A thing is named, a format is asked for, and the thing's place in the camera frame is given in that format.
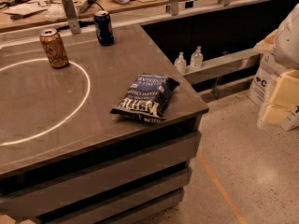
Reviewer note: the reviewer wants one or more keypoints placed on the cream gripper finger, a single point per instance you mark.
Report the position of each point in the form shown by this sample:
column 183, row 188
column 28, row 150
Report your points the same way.
column 281, row 101

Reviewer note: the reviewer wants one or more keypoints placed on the blue chip bag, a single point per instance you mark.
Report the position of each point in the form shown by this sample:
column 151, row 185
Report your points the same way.
column 146, row 98

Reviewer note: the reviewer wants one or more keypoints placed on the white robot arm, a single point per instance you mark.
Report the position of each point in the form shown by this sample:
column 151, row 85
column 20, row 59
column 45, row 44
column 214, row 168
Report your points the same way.
column 285, row 46

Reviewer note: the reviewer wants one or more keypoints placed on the blue soda can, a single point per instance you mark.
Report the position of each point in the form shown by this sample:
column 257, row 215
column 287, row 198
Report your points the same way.
column 103, row 28

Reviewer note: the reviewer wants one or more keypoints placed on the orange soda can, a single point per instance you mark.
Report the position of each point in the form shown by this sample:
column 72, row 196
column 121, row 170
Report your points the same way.
column 54, row 48

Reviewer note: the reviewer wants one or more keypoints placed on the white printed cardboard box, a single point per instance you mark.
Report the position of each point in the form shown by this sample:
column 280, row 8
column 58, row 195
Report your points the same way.
column 268, row 67

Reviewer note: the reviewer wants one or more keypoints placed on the clear sanitizer bottle right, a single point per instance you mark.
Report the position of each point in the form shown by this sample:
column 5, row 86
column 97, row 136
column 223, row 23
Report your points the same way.
column 197, row 58

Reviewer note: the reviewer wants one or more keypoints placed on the clear sanitizer bottle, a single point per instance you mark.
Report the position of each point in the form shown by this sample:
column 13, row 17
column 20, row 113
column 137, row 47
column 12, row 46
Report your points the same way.
column 197, row 58
column 180, row 63

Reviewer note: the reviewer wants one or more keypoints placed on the clear sanitizer bottle left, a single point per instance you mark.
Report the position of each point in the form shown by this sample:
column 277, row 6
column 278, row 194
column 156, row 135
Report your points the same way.
column 180, row 63

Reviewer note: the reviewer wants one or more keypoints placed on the grey power strip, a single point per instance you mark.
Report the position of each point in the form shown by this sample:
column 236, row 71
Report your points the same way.
column 82, row 5

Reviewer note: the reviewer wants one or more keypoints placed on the white paper sheets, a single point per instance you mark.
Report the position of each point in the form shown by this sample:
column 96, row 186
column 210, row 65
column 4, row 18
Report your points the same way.
column 24, row 9

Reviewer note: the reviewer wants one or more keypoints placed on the metal bracket post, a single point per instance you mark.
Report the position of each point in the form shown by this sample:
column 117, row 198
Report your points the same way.
column 71, row 16

